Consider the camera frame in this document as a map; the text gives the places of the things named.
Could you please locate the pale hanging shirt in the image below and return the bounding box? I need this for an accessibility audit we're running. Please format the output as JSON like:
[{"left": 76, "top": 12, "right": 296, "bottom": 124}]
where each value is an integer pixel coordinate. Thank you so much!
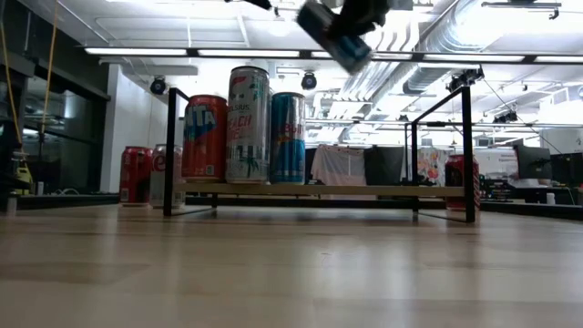
[{"left": 311, "top": 144, "right": 368, "bottom": 187}]

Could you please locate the wooden shelf black frame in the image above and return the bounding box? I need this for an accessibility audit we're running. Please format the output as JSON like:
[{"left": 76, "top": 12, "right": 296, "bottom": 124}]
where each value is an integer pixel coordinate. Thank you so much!
[{"left": 162, "top": 85, "right": 477, "bottom": 224}]

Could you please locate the blue silver Red Bull can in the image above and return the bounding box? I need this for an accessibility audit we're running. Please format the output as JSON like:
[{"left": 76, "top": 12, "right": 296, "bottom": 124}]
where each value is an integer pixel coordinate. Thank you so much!
[
  {"left": 269, "top": 91, "right": 307, "bottom": 185},
  {"left": 294, "top": 0, "right": 373, "bottom": 77}
]

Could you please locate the black hanging shirt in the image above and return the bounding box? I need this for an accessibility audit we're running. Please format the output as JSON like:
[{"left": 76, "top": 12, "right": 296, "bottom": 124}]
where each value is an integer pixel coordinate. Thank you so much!
[{"left": 363, "top": 145, "right": 406, "bottom": 186}]

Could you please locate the silver Diet Coke can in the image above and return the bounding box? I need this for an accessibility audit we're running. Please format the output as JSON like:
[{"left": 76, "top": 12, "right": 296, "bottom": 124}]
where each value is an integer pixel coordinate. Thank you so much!
[{"left": 149, "top": 143, "right": 187, "bottom": 210}]

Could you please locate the black metal table frame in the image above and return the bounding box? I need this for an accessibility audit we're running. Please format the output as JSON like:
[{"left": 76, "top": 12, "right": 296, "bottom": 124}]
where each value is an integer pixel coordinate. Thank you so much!
[{"left": 17, "top": 193, "right": 583, "bottom": 222}]

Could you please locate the overhead LED light bar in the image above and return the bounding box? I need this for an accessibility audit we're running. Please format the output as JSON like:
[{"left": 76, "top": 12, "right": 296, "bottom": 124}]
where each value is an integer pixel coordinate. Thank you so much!
[{"left": 83, "top": 45, "right": 583, "bottom": 66}]

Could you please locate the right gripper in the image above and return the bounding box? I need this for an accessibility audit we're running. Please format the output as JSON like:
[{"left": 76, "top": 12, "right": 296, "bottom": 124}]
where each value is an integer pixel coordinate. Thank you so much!
[{"left": 327, "top": 0, "right": 394, "bottom": 40}]

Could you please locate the yellow cable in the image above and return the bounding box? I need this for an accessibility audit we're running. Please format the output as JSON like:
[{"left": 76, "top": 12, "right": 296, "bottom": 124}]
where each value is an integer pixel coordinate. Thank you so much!
[{"left": 0, "top": 0, "right": 63, "bottom": 147}]

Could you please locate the black ceiling camera mount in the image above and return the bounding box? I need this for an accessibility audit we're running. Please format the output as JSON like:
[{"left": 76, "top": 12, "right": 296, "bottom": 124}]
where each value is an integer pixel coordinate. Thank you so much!
[{"left": 445, "top": 66, "right": 486, "bottom": 95}]

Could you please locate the red Coca-Cola can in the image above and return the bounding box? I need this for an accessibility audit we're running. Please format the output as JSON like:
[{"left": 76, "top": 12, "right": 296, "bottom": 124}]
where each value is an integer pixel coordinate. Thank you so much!
[
  {"left": 118, "top": 145, "right": 155, "bottom": 208},
  {"left": 445, "top": 153, "right": 482, "bottom": 211}
]

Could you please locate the black computer monitor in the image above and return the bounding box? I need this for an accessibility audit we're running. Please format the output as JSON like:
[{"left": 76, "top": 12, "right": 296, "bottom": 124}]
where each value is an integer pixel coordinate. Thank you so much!
[
  {"left": 549, "top": 152, "right": 583, "bottom": 188},
  {"left": 514, "top": 144, "right": 552, "bottom": 181}
]

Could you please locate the tall white Celsius can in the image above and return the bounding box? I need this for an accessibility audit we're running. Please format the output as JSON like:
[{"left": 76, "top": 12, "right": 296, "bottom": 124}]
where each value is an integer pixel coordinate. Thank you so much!
[{"left": 226, "top": 66, "right": 271, "bottom": 185}]

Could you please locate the orange Fanta can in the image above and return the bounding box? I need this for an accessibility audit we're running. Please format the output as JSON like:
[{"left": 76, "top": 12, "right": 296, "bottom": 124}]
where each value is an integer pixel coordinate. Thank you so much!
[{"left": 181, "top": 94, "right": 229, "bottom": 183}]

